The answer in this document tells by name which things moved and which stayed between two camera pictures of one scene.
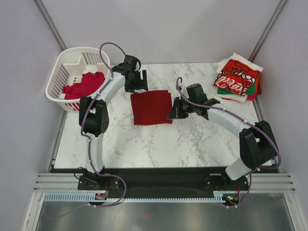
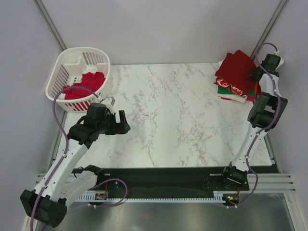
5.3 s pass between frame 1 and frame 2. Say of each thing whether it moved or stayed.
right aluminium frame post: stayed
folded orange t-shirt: stayed
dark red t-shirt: moved
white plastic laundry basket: stayed
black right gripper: moved
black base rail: stayed
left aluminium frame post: stayed
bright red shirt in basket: stayed
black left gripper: moved
